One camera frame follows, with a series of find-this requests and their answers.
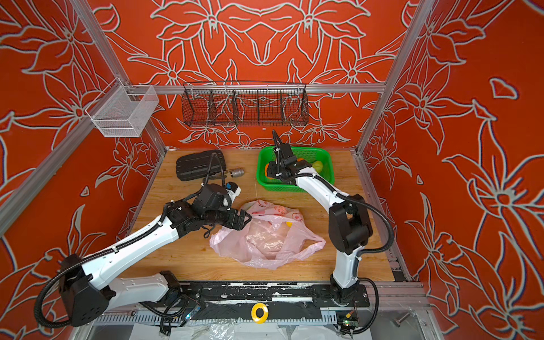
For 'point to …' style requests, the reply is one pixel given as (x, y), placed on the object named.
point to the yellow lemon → (290, 224)
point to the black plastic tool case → (199, 164)
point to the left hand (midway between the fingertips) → (244, 213)
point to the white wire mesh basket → (122, 110)
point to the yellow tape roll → (262, 319)
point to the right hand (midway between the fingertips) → (272, 166)
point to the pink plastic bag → (274, 234)
